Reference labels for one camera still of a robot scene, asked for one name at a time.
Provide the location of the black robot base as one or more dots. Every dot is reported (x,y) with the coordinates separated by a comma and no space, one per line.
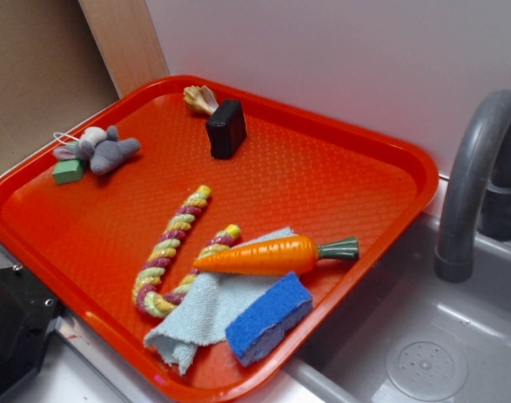
(28,313)

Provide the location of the black box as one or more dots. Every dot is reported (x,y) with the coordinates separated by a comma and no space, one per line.
(226,129)

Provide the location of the orange plastic tray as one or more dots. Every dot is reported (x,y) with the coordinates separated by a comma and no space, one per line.
(324,179)

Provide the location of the orange plastic carrot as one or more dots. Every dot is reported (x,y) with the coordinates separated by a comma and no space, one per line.
(280,256)

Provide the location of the light blue towel cloth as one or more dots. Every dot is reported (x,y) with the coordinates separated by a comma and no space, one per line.
(211,304)

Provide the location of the blue sponge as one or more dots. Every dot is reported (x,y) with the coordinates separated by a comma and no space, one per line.
(258,330)

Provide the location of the beige seashell toy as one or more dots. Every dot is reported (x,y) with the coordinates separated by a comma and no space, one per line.
(200,99)

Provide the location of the grey plush elephant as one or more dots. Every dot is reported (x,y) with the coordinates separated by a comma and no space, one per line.
(102,149)

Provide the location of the green block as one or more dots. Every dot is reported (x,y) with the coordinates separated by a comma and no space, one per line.
(68,171)

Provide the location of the grey toy sink basin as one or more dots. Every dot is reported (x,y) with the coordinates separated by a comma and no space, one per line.
(404,335)

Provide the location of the wooden board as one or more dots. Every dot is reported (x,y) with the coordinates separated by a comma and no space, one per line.
(125,36)

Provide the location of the grey plastic faucet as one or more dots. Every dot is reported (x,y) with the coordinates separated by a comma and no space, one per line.
(478,195)

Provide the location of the multicolour rope toy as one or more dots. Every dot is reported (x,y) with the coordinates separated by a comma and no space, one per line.
(145,292)

